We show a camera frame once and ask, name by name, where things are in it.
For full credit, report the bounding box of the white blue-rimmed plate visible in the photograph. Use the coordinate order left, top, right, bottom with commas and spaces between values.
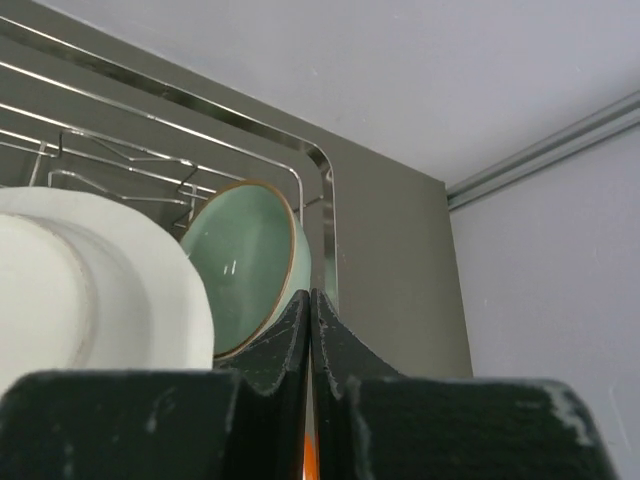
1, 187, 215, 389

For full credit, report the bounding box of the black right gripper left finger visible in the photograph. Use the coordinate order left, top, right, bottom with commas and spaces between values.
1, 291, 310, 479

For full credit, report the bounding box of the metal wire dish rack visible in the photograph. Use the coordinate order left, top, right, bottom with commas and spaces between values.
1, 11, 339, 302

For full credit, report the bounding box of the orange white bowl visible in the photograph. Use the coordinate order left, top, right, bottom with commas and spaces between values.
302, 433, 319, 480

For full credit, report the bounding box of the aluminium frame rail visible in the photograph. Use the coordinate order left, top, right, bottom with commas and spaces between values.
447, 91, 639, 212

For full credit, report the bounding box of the mint green bowl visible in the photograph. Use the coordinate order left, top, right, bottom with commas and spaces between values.
180, 181, 311, 361

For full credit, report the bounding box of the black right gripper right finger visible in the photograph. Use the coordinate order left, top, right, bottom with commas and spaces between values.
310, 289, 616, 479

